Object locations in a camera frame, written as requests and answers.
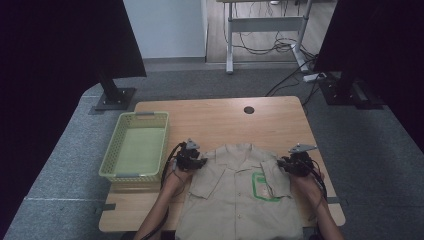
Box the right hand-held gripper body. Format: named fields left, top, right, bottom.
left=287, top=142, right=318, bottom=177

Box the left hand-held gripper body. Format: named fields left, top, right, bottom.
left=174, top=138, right=202, bottom=172

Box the green plastic basket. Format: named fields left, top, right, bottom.
left=98, top=110, right=171, bottom=184

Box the beige short-sleeved shirt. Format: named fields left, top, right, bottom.
left=175, top=142, right=305, bottom=240

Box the person's left hand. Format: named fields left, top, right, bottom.
left=162, top=164, right=195, bottom=198

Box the person's right hand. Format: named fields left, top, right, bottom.
left=289, top=170, right=326, bottom=206

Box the white power strip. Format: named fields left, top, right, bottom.
left=302, top=72, right=328, bottom=84

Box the large black curtain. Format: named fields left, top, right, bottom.
left=314, top=0, right=424, bottom=153
left=0, top=0, right=148, bottom=234

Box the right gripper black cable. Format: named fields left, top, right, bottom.
left=303, top=159, right=330, bottom=216

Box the black stand with base plate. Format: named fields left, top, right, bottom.
left=94, top=72, right=138, bottom=112
left=318, top=70, right=387, bottom=111

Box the long black floor cable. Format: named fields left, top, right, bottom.
left=265, top=57, right=318, bottom=98

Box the tangle of floor cables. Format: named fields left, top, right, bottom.
left=233, top=0, right=318, bottom=62

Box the white metal desk frame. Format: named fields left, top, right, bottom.
left=215, top=0, right=338, bottom=75

